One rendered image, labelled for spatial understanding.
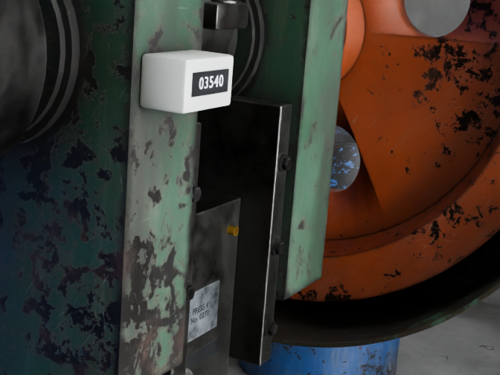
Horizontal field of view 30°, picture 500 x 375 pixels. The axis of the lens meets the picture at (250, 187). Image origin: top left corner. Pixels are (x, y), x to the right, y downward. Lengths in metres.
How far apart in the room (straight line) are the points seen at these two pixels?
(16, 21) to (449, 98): 0.65
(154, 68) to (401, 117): 0.56
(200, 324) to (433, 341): 2.93
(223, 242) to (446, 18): 3.36
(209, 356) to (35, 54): 0.43
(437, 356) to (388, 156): 2.54
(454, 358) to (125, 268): 3.04
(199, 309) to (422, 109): 0.42
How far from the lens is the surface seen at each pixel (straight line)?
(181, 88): 0.68
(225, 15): 0.85
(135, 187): 0.71
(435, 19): 4.25
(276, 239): 0.97
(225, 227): 0.94
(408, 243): 1.18
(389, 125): 1.20
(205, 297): 0.94
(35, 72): 0.66
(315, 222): 1.03
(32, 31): 0.66
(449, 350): 3.77
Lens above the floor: 1.40
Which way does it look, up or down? 13 degrees down
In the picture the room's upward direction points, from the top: 4 degrees clockwise
